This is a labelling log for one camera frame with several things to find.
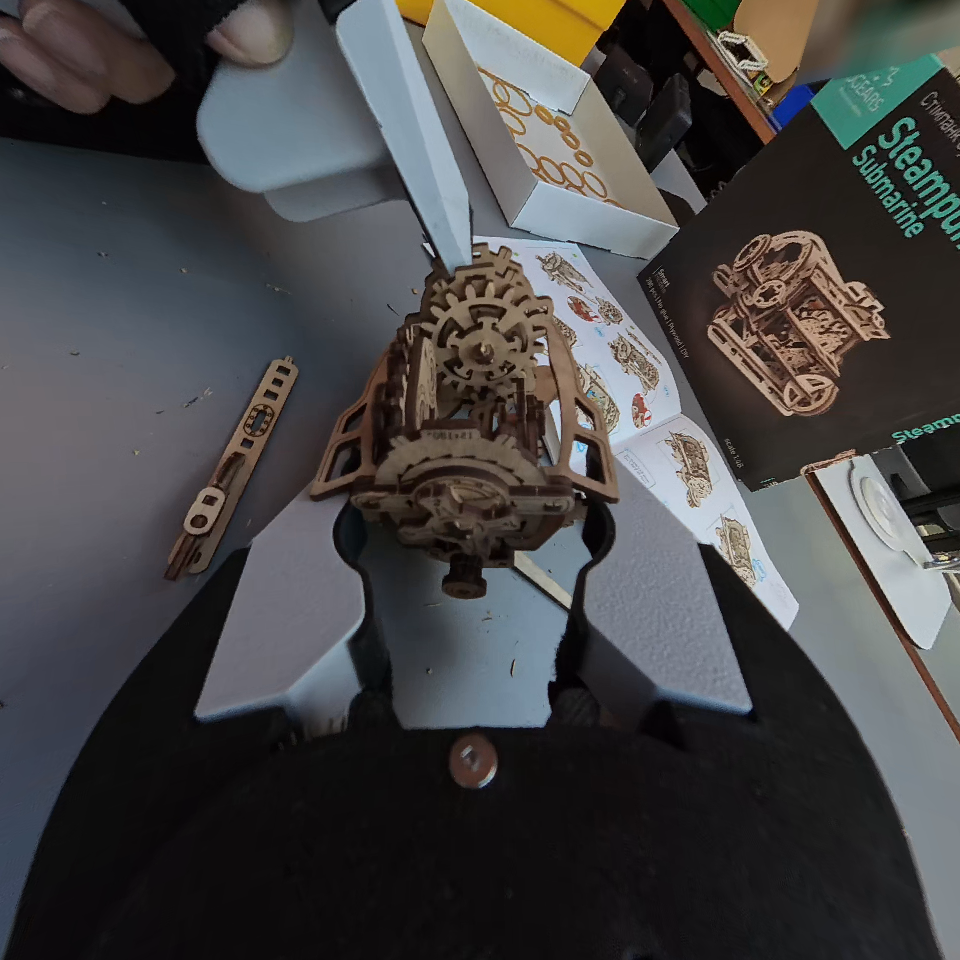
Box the wooden gear cluster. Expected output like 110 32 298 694
405 243 558 429

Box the grey desk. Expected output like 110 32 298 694
0 67 960 960

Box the long wooden table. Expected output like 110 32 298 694
663 0 781 145

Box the blue plastic bin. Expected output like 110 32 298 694
772 84 817 125

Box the black model kit box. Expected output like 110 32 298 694
637 52 960 495

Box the perforated wooden strip part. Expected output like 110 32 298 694
163 357 301 584

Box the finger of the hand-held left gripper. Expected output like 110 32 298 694
335 0 475 273

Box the white cardboard tray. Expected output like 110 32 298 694
422 0 680 260

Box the yellow plastic bin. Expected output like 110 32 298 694
395 0 627 69

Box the person's left hand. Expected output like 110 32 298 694
0 0 295 115

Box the wooden mechanical model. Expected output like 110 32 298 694
311 330 622 601

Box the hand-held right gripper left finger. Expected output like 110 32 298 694
193 487 399 732

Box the tan rounded board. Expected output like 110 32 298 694
738 0 805 85

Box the white frame part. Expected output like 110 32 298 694
712 30 774 75

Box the white panel with wooden edge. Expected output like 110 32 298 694
806 448 960 744

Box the plain wooden stick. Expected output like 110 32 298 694
513 558 575 610

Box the open instruction booklet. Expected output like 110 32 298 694
423 236 800 631

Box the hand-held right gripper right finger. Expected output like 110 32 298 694
551 472 755 732

